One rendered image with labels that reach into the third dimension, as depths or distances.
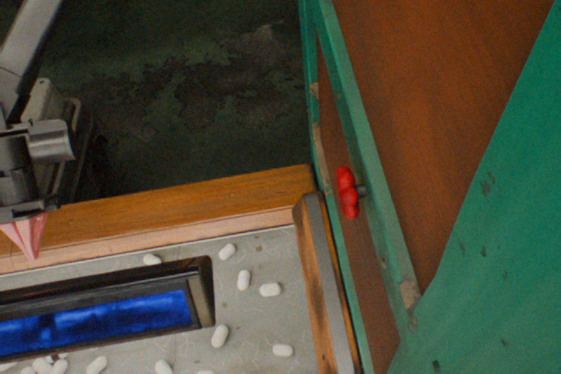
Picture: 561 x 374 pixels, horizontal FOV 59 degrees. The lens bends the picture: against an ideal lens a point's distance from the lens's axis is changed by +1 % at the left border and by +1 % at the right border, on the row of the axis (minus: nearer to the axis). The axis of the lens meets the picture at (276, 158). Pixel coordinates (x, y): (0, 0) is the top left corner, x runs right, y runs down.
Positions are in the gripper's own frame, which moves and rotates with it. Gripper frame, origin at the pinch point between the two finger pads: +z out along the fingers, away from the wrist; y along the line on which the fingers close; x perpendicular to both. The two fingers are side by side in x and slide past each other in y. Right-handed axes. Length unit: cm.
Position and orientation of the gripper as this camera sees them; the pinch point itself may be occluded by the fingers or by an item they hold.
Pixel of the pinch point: (33, 255)
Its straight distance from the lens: 92.6
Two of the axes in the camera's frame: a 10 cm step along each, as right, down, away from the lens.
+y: 9.9, -1.7, -0.2
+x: 0.0, -1.2, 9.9
